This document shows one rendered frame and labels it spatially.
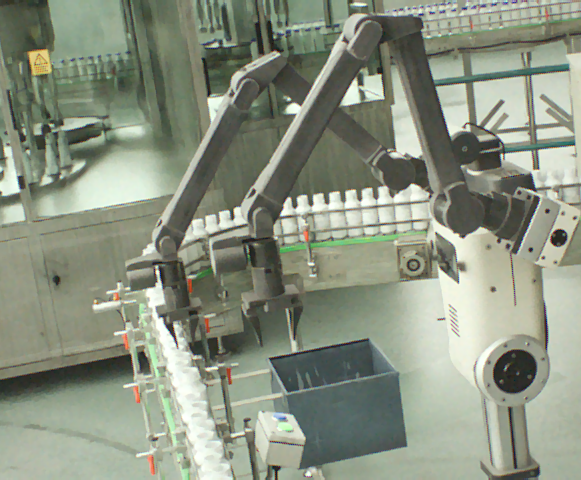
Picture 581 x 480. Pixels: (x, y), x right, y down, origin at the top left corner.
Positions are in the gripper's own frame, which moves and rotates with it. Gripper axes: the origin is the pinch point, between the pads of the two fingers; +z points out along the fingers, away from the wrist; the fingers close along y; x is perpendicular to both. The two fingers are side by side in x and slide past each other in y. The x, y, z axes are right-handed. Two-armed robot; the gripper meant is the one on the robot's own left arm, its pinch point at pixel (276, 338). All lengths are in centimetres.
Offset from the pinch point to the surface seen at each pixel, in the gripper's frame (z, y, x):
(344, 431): 58, 26, 86
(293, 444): 30.9, 3.3, 21.6
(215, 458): 24.6, -14.4, 7.9
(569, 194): 30, 136, 187
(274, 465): 36.0, -1.0, 24.6
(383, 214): 30, 73, 208
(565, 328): 135, 190, 339
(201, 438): 23.6, -15.9, 17.0
